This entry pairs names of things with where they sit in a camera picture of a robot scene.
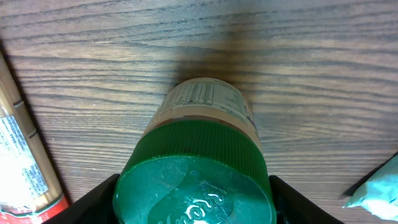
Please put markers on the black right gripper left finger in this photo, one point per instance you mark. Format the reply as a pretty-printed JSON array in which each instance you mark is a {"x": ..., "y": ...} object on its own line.
[{"x": 93, "y": 208}]

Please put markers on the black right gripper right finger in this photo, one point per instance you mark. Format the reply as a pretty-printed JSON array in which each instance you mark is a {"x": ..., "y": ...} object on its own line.
[{"x": 293, "y": 208}]

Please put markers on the long orange noodle packet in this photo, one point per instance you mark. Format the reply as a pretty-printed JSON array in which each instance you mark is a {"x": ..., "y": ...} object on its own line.
[{"x": 30, "y": 190}]

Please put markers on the teal tissue packet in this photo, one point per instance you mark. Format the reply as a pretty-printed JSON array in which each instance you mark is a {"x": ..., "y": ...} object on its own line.
[{"x": 378, "y": 194}]

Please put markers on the green lidded jar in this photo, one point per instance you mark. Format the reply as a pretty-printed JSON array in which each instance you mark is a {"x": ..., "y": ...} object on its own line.
[{"x": 198, "y": 161}]

